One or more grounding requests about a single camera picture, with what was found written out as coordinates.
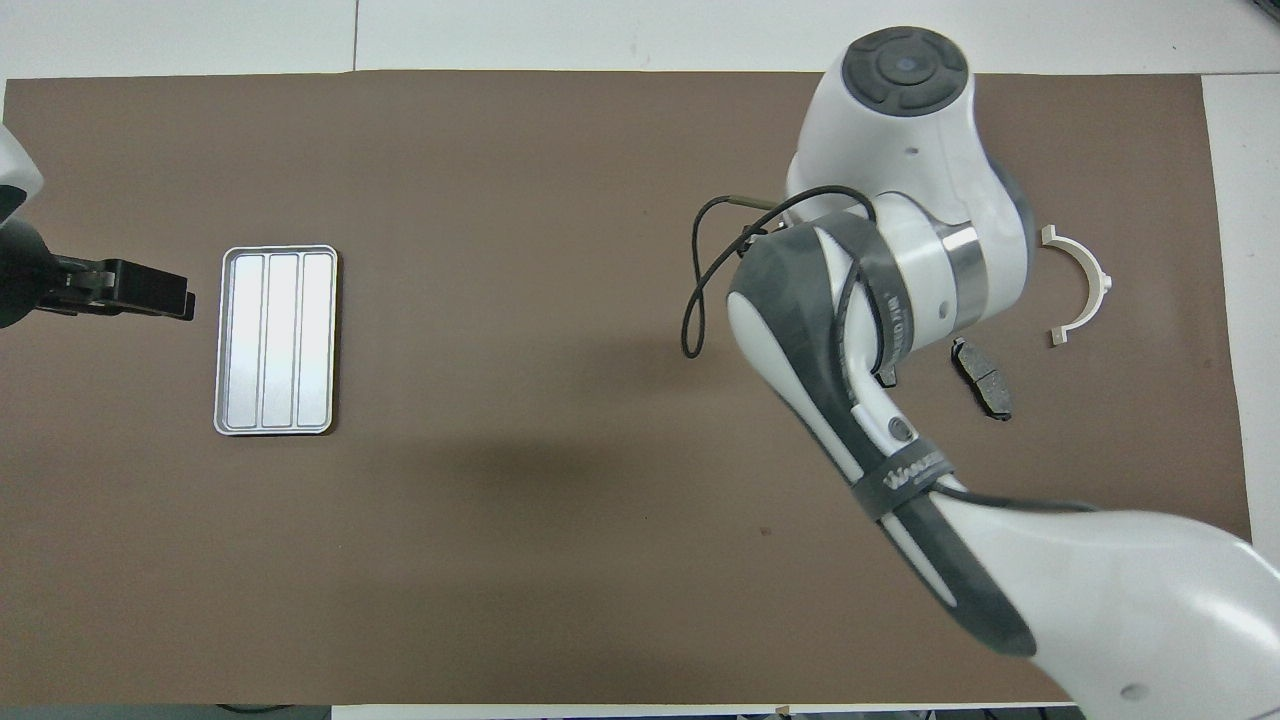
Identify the long dark brake pad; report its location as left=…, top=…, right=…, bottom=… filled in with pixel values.
left=950, top=337, right=1014, bottom=422

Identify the white curved plastic bracket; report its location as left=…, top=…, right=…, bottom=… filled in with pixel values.
left=1040, top=225, right=1114, bottom=348

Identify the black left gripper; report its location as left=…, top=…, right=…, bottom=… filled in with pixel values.
left=45, top=255, right=197, bottom=322

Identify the brown table mat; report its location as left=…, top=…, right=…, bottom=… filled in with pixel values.
left=0, top=70, right=1271, bottom=706

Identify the silver metal tray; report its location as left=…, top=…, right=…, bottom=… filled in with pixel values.
left=213, top=245, right=339, bottom=437

